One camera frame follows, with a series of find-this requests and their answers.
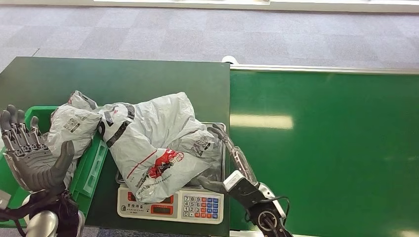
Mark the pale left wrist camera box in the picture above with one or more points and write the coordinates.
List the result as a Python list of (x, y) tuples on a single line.
[(4, 199)]

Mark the green conveyor belt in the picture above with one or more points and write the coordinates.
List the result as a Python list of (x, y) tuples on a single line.
[(327, 147)]

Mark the green plastic crate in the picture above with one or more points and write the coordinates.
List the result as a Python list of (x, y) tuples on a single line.
[(91, 170)]

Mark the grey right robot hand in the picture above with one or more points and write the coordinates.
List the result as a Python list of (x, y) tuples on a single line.
[(240, 160)]

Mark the grey courier bag, QR code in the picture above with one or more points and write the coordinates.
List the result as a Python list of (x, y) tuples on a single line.
[(73, 127)]

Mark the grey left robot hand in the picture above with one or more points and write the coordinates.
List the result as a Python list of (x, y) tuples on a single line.
[(31, 163)]

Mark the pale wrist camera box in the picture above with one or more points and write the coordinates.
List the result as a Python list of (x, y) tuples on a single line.
[(4, 199), (233, 180)]

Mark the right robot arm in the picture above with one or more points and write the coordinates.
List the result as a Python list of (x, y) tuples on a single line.
[(266, 216)]

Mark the electronic scale with steel tray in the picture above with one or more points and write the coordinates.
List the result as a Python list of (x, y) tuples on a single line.
[(201, 207)]

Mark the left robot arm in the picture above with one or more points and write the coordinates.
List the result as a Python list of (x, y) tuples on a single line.
[(49, 216)]

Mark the white conveyor roller cap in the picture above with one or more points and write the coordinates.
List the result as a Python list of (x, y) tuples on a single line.
[(229, 60)]

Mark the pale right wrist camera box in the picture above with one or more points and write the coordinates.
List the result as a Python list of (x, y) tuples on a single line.
[(233, 180)]

